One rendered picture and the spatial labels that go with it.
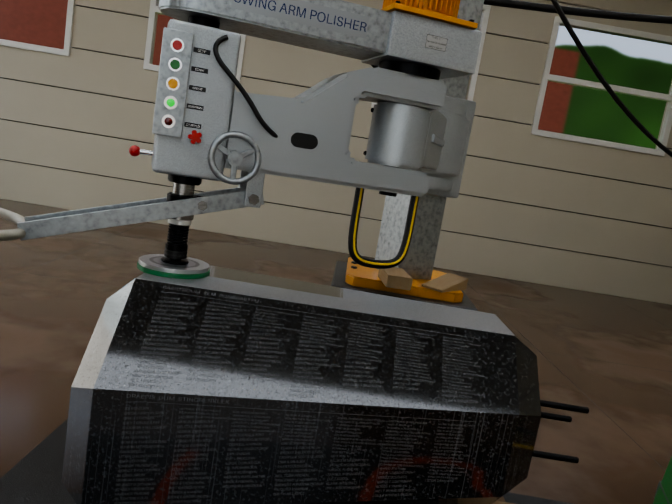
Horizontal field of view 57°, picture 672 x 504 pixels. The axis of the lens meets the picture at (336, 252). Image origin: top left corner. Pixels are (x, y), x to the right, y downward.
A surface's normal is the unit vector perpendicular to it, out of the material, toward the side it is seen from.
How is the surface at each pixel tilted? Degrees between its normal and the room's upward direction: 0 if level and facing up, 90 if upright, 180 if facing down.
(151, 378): 45
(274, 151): 90
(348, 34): 90
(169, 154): 90
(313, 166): 90
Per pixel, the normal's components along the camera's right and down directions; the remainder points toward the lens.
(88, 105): 0.01, 0.16
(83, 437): -0.66, 0.01
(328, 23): 0.29, 0.20
